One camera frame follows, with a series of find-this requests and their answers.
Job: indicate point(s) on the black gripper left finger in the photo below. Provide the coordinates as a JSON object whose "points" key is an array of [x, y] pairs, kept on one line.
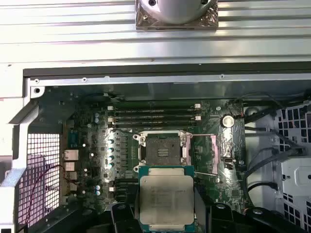
{"points": [[121, 218]]}

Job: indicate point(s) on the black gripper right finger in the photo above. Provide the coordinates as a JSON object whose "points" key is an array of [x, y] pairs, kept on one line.
{"points": [[221, 218]]}

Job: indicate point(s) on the silver green CPU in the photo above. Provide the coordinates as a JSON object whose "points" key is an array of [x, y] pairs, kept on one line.
{"points": [[165, 194]]}

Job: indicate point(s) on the metal socket cover frame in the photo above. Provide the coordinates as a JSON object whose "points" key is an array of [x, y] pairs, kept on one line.
{"points": [[215, 155]]}

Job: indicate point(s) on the black RAM slot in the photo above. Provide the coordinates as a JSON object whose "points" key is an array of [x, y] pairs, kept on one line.
{"points": [[126, 181], [155, 125], [126, 194], [126, 200], [155, 107], [126, 188], [155, 119], [155, 112]]}

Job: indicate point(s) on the CPU socket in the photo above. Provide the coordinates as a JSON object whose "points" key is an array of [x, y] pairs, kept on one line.
{"points": [[160, 145]]}

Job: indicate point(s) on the green motherboard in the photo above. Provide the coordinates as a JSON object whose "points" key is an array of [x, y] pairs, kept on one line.
{"points": [[228, 184]]}

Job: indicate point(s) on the perforated metal drive cage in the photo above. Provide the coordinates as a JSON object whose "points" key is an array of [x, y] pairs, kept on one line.
{"points": [[296, 174]]}

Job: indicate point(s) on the round coin cell battery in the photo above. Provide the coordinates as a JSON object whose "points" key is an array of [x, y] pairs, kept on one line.
{"points": [[227, 121]]}

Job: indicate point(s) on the black PC case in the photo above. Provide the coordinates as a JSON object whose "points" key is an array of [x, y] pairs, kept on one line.
{"points": [[145, 83]]}

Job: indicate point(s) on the square brown base plate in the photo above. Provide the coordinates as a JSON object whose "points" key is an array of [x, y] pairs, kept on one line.
{"points": [[141, 23]]}

